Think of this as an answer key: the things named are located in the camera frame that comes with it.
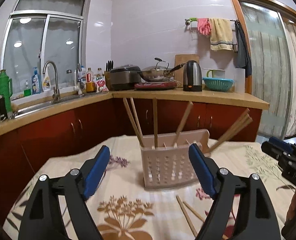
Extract steel electric kettle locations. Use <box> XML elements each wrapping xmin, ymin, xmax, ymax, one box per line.
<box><xmin>183</xmin><ymin>60</ymin><xmax>202</xmax><ymax>92</ymax></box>

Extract green handled white pitcher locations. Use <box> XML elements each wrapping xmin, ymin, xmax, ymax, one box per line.
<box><xmin>206</xmin><ymin>69</ymin><xmax>226</xmax><ymax>79</ymax></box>

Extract green thermos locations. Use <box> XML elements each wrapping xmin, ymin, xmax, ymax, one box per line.
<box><xmin>0</xmin><ymin>69</ymin><xmax>13</xmax><ymax>113</ymax></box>

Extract teal plastic colander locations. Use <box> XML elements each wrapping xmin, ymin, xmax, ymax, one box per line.
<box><xmin>203</xmin><ymin>77</ymin><xmax>234</xmax><ymax>92</ymax></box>

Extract pink rubber glove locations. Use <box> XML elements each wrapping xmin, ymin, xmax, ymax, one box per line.
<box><xmin>197</xmin><ymin>18</ymin><xmax>211</xmax><ymax>36</ymax></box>

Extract steel sink basin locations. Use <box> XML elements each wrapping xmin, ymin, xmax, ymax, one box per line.
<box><xmin>13</xmin><ymin>92</ymin><xmax>107</xmax><ymax>119</ymax></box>

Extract window with aluminium frame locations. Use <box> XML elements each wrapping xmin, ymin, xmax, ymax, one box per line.
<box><xmin>1</xmin><ymin>0</ymin><xmax>87</xmax><ymax>96</ymax></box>

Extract glass sliding door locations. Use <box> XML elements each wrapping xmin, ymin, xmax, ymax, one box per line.
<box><xmin>232</xmin><ymin>0</ymin><xmax>296</xmax><ymax>139</ymax></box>

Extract white translucent container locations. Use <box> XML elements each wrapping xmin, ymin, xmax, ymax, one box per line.
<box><xmin>234</xmin><ymin>68</ymin><xmax>245</xmax><ymax>94</ymax></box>

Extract red induction cooker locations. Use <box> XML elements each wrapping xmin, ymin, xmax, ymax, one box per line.
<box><xmin>134</xmin><ymin>81</ymin><xmax>177</xmax><ymax>90</ymax></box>

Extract white spray bottle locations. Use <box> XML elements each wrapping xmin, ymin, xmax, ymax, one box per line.
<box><xmin>42</xmin><ymin>67</ymin><xmax>51</xmax><ymax>92</ymax></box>

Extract steel wok with lid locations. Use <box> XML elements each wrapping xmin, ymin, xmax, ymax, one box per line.
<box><xmin>138</xmin><ymin>57</ymin><xmax>185</xmax><ymax>82</ymax></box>

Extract red white snack bag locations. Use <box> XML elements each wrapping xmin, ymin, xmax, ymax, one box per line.
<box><xmin>95</xmin><ymin>68</ymin><xmax>108</xmax><ymax>93</ymax></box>

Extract black rice cooker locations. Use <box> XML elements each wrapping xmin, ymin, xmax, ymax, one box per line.
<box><xmin>109</xmin><ymin>64</ymin><xmax>141</xmax><ymax>90</ymax></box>

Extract small green bottle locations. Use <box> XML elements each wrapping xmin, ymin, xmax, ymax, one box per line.
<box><xmin>24</xmin><ymin>80</ymin><xmax>32</xmax><ymax>97</ymax></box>

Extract red kitchen cabinets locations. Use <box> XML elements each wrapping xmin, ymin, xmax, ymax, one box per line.
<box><xmin>0</xmin><ymin>97</ymin><xmax>263</xmax><ymax>221</ymax></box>

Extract floral tablecloth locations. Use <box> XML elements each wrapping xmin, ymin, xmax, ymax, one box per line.
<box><xmin>3</xmin><ymin>136</ymin><xmax>295</xmax><ymax>239</ymax></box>

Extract steel sink faucet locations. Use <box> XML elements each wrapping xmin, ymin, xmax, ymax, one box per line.
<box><xmin>42</xmin><ymin>60</ymin><xmax>61</xmax><ymax>103</ymax></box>

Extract blue detergent bottle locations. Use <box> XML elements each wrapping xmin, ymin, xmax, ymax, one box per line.
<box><xmin>31</xmin><ymin>67</ymin><xmax>41</xmax><ymax>94</ymax></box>

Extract orange oil bottle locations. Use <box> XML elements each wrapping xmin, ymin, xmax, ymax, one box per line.
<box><xmin>86</xmin><ymin>68</ymin><xmax>96</xmax><ymax>93</ymax></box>

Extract knife block with knives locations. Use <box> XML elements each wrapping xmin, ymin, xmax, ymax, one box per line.
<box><xmin>104</xmin><ymin>60</ymin><xmax>113</xmax><ymax>90</ymax></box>

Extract dark hanging cloth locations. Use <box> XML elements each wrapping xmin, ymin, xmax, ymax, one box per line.
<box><xmin>235</xmin><ymin>20</ymin><xmax>252</xmax><ymax>78</ymax></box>

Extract wooden cutting board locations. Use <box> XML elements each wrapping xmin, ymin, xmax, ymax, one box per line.
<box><xmin>174</xmin><ymin>54</ymin><xmax>200</xmax><ymax>87</ymax></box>

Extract wooden countertop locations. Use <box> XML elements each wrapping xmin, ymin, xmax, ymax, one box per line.
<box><xmin>0</xmin><ymin>89</ymin><xmax>270</xmax><ymax>136</ymax></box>

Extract yellow hanging towel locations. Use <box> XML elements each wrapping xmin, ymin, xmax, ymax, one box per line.
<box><xmin>209</xmin><ymin>18</ymin><xmax>233</xmax><ymax>51</ymax></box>

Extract pink perforated utensil holder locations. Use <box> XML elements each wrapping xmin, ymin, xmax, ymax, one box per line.
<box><xmin>140</xmin><ymin>129</ymin><xmax>209</xmax><ymax>191</ymax></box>

